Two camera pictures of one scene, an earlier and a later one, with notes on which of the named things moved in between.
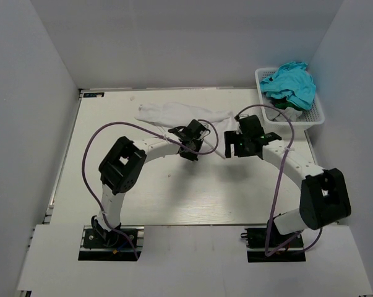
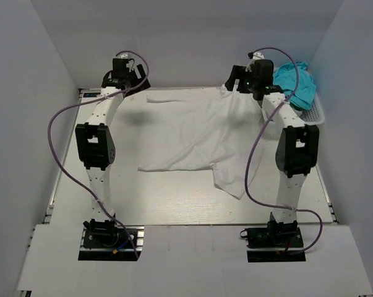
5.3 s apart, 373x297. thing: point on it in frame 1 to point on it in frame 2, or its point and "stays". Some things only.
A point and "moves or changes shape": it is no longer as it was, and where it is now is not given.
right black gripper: x=232 y=137 to x=239 y=73
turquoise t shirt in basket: x=291 y=81 stays
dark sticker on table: x=86 y=94 stays
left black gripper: x=192 y=157 to x=133 y=73
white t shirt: x=174 y=114 moves or changes shape
